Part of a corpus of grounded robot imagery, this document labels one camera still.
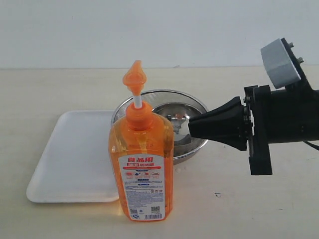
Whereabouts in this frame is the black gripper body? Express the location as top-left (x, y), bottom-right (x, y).
top-left (244, 85), bottom-right (273, 175)

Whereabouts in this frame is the orange dish soap pump bottle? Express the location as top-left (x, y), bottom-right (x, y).
top-left (108, 60), bottom-right (174, 222)

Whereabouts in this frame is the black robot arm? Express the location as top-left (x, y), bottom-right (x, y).
top-left (188, 77), bottom-right (319, 175)

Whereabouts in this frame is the small stainless steel bowl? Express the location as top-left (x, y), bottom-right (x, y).
top-left (153, 102), bottom-right (204, 148)

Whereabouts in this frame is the steel mesh colander bowl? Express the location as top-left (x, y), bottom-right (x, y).
top-left (111, 90), bottom-right (208, 165)

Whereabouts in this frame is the white rectangular plastic tray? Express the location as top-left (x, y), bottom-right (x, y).
top-left (26, 110), bottom-right (119, 203)

